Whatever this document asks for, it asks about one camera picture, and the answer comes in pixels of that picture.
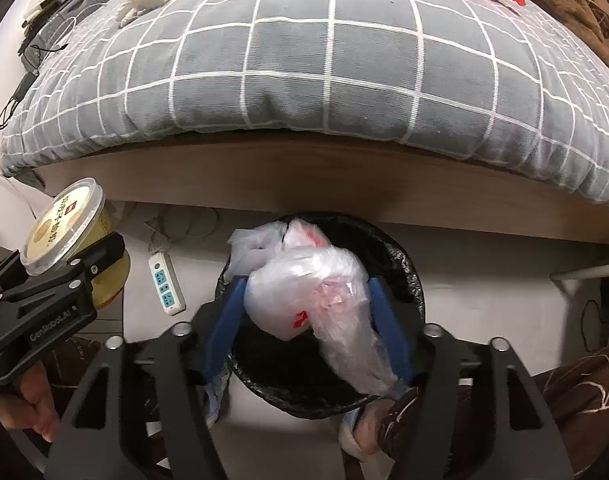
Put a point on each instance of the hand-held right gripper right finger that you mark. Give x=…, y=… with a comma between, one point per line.
x=390, y=330

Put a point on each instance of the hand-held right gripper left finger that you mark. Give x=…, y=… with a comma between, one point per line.
x=229, y=322

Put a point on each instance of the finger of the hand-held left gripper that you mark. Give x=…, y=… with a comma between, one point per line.
x=89, y=260
x=2, y=272

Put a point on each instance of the yellow lidded paper cup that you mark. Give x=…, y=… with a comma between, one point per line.
x=67, y=225

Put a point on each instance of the trash bin with black liner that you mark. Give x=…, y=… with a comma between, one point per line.
x=264, y=375

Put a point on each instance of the clear plastic bag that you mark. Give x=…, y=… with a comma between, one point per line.
x=309, y=300

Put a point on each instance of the person's left hand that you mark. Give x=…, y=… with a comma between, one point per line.
x=32, y=402

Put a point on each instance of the white power strip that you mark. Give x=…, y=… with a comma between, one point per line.
x=166, y=284

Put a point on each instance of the white plastic bag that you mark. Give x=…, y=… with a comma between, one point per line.
x=257, y=245

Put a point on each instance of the person's brown patterned pants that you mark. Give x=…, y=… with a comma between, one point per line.
x=584, y=400

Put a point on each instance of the grey ribbed bag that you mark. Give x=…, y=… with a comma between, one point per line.
x=67, y=15

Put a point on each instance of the grey checked bed sheet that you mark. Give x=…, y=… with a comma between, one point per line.
x=294, y=60

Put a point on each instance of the brown fleece garment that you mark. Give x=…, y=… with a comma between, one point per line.
x=559, y=0

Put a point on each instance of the wooden bed frame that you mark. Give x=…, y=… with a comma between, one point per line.
x=334, y=170

